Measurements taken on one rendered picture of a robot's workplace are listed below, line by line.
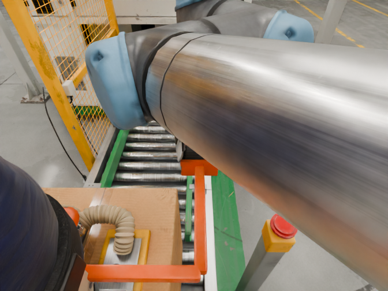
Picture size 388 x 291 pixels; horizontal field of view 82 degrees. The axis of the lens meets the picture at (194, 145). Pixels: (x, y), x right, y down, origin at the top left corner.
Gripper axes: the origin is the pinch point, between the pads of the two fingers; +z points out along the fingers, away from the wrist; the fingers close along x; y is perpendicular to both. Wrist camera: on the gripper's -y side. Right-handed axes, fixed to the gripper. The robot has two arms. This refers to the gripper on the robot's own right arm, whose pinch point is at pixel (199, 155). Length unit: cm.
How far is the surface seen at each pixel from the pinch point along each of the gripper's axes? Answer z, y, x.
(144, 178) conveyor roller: 67, -45, -31
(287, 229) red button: 17.2, 10.2, 23.3
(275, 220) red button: 17.2, 7.7, 20.8
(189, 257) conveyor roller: 67, 0, -3
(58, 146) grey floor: 122, -125, -141
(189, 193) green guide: 57, -27, -4
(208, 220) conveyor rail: 62, -15, 6
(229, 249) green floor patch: 121, -24, 23
